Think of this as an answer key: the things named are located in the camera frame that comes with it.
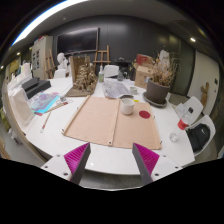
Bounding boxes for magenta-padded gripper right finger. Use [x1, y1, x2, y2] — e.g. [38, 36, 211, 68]
[131, 142, 184, 186]

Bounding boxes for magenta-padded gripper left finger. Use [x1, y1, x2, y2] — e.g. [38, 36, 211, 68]
[40, 142, 92, 185]

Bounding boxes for clear red-label drink bottle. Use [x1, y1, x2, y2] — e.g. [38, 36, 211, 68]
[168, 107, 195, 143]

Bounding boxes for tan canvas table mat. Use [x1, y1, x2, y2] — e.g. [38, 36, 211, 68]
[62, 95, 163, 150]

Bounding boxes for flat round red coaster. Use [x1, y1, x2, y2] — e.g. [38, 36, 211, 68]
[138, 110, 152, 120]

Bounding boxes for black backpack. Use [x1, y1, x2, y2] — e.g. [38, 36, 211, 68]
[185, 123, 211, 154]

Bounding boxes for white ceramic mug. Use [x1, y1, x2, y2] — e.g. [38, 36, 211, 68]
[120, 97, 136, 116]

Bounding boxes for grey plant pot saucer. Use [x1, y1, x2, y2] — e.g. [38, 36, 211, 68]
[142, 91, 169, 108]

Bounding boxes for colourful painted sheet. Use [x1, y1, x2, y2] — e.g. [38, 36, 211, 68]
[29, 91, 62, 117]

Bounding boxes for grey pot with dried plant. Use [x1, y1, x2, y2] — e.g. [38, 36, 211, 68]
[145, 49, 179, 105]

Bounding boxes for white chair under backpack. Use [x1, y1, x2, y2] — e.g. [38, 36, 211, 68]
[185, 114, 217, 158]

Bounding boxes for white chair with papers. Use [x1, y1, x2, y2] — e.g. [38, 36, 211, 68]
[171, 95, 204, 125]

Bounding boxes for open grey newspaper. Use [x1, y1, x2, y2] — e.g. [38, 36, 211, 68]
[101, 78, 134, 100]

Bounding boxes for stack of white canvases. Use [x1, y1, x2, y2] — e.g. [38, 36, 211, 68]
[6, 63, 36, 134]

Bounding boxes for cardboard box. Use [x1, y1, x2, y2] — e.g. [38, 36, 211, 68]
[134, 64, 154, 90]

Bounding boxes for dark grey stacked boxes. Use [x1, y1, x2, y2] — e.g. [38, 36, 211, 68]
[21, 77, 52, 100]

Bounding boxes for grey spray bottle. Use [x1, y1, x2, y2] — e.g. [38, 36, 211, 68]
[116, 69, 125, 82]

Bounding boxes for green-tinted plastic bottle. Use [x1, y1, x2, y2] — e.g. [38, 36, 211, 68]
[98, 64, 105, 83]

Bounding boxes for white chair behind table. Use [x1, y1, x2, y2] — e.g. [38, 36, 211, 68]
[103, 64, 120, 79]

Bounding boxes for small wooden easel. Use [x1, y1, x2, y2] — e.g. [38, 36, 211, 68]
[44, 49, 56, 79]

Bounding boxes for red box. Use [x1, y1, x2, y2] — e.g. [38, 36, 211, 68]
[135, 53, 154, 68]

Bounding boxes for white plaster bust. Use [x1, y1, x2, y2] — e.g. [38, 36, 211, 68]
[56, 52, 69, 71]

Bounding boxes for white cabinet with posters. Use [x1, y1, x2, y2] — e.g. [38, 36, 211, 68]
[30, 35, 54, 80]

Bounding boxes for wooden figure by wall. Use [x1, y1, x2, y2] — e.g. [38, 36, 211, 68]
[200, 81, 211, 108]

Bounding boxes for black wall screen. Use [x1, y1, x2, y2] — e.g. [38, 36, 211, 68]
[55, 27, 100, 56]

